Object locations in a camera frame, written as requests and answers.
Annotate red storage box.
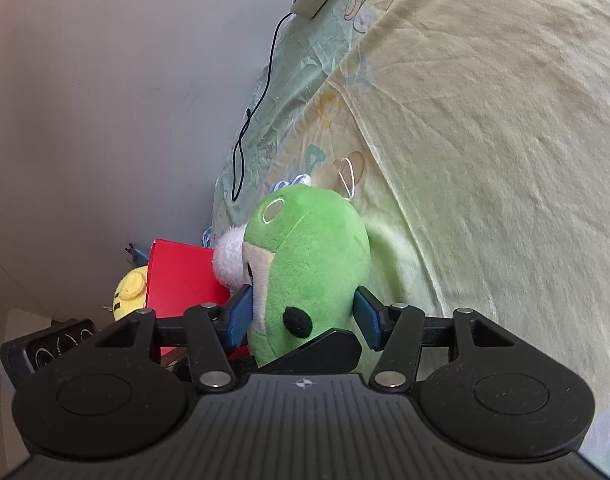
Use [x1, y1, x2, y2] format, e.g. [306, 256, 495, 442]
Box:
[146, 238, 251, 361]

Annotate green plush toy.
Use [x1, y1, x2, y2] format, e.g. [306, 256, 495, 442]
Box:
[213, 184, 371, 366]

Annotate yellow tiger plush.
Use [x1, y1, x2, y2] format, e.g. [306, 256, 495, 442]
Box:
[112, 266, 148, 321]

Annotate blue plastic bag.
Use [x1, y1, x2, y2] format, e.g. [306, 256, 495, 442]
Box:
[125, 243, 149, 268]

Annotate green cartoon bed sheet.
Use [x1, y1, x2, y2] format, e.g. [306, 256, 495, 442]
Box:
[212, 0, 610, 475]

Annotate black charger cable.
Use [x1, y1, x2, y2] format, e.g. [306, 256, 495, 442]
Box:
[230, 10, 297, 203]

